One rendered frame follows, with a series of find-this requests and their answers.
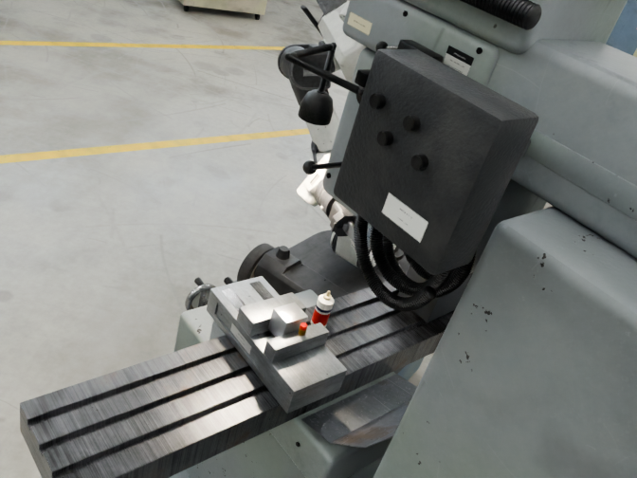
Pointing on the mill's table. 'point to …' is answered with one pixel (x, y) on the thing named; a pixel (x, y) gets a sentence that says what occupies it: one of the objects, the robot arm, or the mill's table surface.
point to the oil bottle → (322, 309)
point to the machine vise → (278, 348)
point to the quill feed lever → (318, 166)
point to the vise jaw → (258, 315)
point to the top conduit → (511, 10)
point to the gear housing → (371, 13)
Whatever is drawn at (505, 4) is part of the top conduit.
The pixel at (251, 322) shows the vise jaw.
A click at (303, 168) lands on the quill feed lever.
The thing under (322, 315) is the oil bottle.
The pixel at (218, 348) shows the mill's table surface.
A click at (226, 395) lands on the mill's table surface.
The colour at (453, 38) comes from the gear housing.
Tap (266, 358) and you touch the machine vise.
